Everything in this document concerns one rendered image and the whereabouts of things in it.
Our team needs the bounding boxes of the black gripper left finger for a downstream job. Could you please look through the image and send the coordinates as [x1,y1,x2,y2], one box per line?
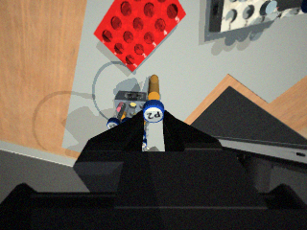
[82,110,144,151]

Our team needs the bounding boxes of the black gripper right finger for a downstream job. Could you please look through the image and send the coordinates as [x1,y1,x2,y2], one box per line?
[162,110,225,151]

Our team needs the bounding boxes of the grey test tube rack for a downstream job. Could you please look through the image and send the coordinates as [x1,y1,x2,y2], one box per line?
[114,90,150,139]

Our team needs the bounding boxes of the red test tube rack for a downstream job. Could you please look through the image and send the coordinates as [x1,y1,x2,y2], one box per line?
[94,0,185,72]

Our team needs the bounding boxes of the white test tube rack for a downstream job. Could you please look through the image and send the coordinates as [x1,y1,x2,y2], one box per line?
[209,0,304,32]

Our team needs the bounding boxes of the grey bench mat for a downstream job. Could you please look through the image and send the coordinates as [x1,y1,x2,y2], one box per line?
[61,0,307,152]

